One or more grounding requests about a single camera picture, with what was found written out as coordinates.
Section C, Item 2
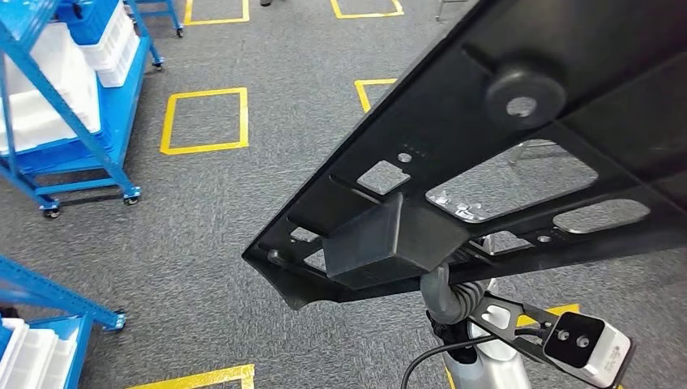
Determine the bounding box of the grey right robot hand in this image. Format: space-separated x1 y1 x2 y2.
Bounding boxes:
420 190 485 325

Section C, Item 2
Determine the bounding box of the black plastic plate part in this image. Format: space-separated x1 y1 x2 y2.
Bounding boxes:
241 0 687 311

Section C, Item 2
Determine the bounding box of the blue wheeled shelf rack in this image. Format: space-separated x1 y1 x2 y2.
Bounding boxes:
0 0 164 220
122 0 185 39

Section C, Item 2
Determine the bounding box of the blue metal shelf rack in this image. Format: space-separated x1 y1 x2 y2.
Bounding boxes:
0 254 128 389

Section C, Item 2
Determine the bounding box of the yellow floor tape square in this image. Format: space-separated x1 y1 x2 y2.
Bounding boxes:
126 365 256 389

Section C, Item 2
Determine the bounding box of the blue plastic bin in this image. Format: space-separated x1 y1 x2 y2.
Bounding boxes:
0 128 117 176
56 0 122 47

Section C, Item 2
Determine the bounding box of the white plastic bin stack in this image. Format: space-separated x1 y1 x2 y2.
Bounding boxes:
80 1 142 88

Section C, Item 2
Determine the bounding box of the large white plastic bin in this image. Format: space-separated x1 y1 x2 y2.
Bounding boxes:
0 21 103 155

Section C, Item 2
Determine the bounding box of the black camera cable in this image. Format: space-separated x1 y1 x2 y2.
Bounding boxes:
399 327 543 389

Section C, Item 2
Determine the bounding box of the pale wrist camera on bracket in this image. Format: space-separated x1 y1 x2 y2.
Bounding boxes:
467 292 635 389

